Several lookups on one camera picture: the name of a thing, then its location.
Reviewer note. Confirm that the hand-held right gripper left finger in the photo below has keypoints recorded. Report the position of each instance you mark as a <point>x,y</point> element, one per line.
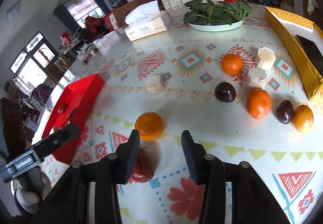
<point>132,155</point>

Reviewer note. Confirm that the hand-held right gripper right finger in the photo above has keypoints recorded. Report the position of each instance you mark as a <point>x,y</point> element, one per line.
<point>189,155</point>

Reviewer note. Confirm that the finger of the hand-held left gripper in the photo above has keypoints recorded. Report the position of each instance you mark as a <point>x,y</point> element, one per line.
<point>56,139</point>

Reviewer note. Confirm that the orange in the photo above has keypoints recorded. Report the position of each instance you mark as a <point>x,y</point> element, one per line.
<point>258,103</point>
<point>302,117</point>
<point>149,126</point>
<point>232,64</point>

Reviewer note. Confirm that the dark purple plum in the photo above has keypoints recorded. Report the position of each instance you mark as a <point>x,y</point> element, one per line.
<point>284,111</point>
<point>225,91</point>

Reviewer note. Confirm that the beige cylindrical rice cake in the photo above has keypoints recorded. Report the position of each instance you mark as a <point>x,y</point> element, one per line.
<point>265,58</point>
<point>155,83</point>
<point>256,78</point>

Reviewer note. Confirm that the person's left hand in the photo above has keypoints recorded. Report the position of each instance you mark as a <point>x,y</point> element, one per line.
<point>26,200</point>

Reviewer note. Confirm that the red glossy round object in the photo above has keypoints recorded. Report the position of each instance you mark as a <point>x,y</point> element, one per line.
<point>142,169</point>

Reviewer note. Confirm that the patterned tablecloth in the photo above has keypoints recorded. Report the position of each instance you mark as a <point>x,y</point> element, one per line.
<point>201,117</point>

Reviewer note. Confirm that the lattice window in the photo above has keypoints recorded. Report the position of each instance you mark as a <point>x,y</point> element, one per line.
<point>31,58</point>

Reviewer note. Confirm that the red bag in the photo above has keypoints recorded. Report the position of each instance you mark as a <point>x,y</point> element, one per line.
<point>93,25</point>

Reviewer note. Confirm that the red carton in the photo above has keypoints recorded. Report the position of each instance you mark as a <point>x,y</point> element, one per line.
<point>107,21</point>

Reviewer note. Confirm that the white tissue box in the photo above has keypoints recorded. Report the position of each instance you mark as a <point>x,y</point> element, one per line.
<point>146,24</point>

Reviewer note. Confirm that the pale green plate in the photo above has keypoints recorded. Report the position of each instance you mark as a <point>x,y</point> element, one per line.
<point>217,26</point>

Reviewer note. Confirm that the curtained window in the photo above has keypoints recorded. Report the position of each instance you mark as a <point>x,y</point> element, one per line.
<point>83,8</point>

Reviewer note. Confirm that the ceiling panel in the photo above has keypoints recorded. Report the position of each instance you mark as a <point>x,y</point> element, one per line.
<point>14,10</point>

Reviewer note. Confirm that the brown cardboard box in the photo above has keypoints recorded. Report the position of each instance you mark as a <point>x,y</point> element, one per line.
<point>126,10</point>

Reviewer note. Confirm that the green spinach bunch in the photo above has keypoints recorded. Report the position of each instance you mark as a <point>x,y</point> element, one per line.
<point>217,11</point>

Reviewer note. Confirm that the gold box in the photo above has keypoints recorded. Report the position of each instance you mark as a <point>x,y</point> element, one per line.
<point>287,42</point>

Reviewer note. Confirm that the black phone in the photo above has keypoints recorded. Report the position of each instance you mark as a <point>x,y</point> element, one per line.
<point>311,49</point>

